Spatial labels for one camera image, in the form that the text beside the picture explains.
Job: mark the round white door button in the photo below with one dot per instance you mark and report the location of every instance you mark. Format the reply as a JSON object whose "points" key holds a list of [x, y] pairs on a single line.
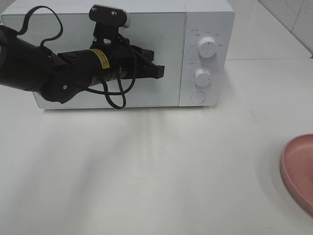
{"points": [[198, 97]]}

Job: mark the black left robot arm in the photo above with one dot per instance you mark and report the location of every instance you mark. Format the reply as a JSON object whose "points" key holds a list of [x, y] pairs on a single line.
{"points": [[60, 77]]}

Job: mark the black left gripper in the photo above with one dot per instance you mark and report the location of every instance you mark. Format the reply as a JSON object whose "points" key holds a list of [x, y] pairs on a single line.
{"points": [[117, 57]]}

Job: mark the white microwave oven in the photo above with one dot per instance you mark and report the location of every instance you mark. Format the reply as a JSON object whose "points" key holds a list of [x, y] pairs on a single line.
{"points": [[202, 17]]}

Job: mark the pink round plate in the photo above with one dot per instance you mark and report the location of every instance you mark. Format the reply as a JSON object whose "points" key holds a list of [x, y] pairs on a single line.
{"points": [[296, 169]]}

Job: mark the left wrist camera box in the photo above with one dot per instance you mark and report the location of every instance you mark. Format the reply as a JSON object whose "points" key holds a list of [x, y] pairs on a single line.
{"points": [[110, 16]]}

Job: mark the upper white power knob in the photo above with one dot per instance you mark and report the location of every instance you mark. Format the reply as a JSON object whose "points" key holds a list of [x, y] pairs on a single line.
{"points": [[207, 46]]}

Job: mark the white timer knob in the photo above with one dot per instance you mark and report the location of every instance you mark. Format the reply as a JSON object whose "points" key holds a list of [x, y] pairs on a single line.
{"points": [[202, 77]]}

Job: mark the white microwave door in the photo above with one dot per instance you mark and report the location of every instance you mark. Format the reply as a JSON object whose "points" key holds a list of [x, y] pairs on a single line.
{"points": [[161, 33]]}

